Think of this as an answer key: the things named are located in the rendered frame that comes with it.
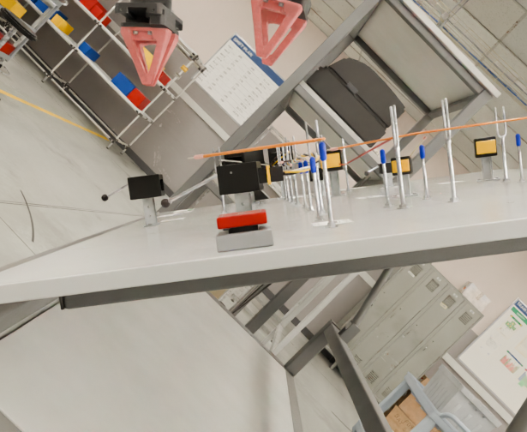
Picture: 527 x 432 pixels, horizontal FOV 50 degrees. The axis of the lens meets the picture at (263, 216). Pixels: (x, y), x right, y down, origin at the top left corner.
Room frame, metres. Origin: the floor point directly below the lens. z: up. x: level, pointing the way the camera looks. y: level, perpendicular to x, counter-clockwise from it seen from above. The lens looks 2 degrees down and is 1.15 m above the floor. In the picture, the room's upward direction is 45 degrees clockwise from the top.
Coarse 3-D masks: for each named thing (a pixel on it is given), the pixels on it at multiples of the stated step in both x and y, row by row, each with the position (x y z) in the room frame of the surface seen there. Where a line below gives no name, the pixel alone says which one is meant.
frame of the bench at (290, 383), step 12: (216, 300) 1.68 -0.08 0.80; (228, 312) 1.68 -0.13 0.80; (240, 324) 1.68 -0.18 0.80; (252, 336) 1.68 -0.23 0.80; (264, 348) 1.68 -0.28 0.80; (276, 360) 1.68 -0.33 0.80; (288, 372) 1.68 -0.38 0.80; (288, 384) 1.56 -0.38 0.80; (0, 420) 0.55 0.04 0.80; (300, 420) 1.38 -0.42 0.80
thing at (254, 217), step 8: (224, 216) 0.56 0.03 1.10; (232, 216) 0.56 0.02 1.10; (240, 216) 0.56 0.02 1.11; (248, 216) 0.56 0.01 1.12; (256, 216) 0.56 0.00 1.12; (264, 216) 0.56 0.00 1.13; (224, 224) 0.56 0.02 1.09; (232, 224) 0.56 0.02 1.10; (240, 224) 0.56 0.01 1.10; (248, 224) 0.56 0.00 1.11; (256, 224) 0.56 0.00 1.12; (232, 232) 0.57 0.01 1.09
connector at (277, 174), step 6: (264, 168) 0.77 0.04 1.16; (270, 168) 0.77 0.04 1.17; (276, 168) 0.77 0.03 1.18; (282, 168) 0.77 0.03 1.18; (258, 174) 0.77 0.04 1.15; (264, 174) 0.77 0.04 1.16; (270, 174) 0.77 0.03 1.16; (276, 174) 0.77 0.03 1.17; (282, 174) 0.77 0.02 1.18; (264, 180) 0.77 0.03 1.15; (276, 180) 0.77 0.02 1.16; (282, 180) 0.77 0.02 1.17
